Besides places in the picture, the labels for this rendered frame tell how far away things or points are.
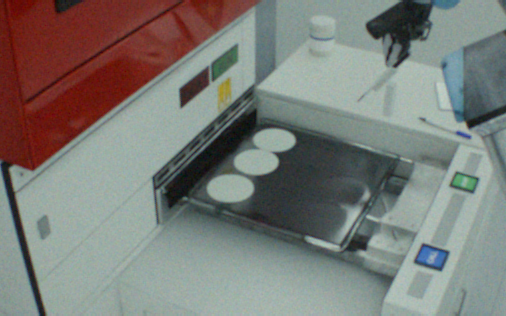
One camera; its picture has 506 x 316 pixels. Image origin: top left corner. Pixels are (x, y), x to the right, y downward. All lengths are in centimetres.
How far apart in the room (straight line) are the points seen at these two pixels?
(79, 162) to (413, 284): 62
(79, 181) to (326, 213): 52
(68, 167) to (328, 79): 85
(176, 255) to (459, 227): 58
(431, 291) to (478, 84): 36
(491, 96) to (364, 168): 54
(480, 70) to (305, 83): 74
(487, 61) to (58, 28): 67
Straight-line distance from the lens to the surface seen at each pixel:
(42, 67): 102
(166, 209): 151
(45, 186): 117
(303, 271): 145
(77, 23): 106
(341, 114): 170
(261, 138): 169
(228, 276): 143
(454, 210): 143
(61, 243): 126
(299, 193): 152
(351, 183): 156
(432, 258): 130
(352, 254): 146
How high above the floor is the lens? 181
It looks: 34 degrees down
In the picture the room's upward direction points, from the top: straight up
